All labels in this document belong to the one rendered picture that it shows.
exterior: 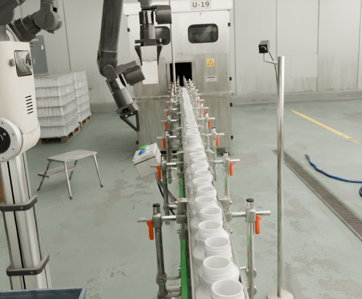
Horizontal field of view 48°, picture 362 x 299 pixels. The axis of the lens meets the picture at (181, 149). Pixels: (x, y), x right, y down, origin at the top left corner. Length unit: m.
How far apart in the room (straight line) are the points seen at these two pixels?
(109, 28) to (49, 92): 6.16
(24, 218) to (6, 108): 0.41
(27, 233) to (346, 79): 10.95
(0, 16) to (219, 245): 0.90
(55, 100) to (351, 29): 7.92
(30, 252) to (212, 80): 4.30
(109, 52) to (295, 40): 10.30
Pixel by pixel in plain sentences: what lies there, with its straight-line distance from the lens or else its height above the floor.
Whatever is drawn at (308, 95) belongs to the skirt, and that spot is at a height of 0.15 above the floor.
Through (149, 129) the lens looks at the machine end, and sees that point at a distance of 5.63.
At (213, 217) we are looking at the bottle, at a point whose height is 1.16.
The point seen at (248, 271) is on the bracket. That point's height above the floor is 0.94.
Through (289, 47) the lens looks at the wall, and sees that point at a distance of 11.44.
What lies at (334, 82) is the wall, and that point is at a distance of 11.85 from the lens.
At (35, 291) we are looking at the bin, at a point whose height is 0.95.
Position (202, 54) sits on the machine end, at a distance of 5.54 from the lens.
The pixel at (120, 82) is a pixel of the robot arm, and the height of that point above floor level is 1.35.
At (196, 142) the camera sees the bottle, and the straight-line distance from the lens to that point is 1.18.
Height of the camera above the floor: 1.43
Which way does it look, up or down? 13 degrees down
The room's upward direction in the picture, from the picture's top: 3 degrees counter-clockwise
